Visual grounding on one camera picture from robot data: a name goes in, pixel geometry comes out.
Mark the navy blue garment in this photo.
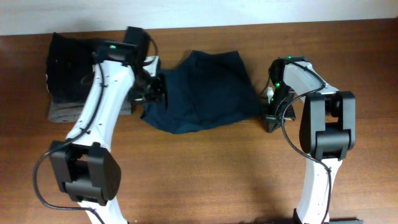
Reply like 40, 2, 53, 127
141, 50, 261, 134

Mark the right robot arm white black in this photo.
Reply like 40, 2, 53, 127
261, 57, 356, 223

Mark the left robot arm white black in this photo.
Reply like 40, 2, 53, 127
43, 39, 165, 223

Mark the grey folded garment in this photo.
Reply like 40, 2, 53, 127
48, 100, 134, 123

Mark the black base bracket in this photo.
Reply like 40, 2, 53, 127
328, 218, 364, 224

